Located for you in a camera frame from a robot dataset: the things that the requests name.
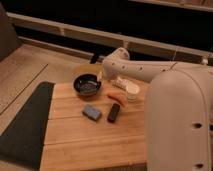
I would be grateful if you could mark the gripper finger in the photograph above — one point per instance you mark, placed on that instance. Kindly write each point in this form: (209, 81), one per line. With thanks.
(100, 76)

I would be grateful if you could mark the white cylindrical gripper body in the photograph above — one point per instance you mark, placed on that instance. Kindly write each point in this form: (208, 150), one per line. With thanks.
(119, 82)

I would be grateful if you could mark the dark ceramic bowl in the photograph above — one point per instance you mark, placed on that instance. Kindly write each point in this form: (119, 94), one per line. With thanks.
(86, 85)

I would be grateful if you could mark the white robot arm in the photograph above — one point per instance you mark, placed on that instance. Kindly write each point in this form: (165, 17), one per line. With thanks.
(178, 109)

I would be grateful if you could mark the white cup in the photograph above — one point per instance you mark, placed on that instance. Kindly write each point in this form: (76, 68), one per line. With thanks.
(132, 92)

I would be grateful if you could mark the orange carrot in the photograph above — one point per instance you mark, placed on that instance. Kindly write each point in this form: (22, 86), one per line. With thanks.
(118, 98)

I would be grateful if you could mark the black rectangular block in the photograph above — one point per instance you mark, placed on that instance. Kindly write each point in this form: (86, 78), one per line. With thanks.
(113, 113)

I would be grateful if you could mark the blue sponge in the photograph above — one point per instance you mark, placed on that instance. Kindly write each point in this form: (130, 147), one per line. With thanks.
(91, 112)

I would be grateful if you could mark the black floor mat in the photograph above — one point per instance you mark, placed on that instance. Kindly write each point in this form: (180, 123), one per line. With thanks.
(23, 139)

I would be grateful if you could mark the wooden shelf rail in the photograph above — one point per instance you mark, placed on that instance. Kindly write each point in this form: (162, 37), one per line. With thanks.
(108, 39)

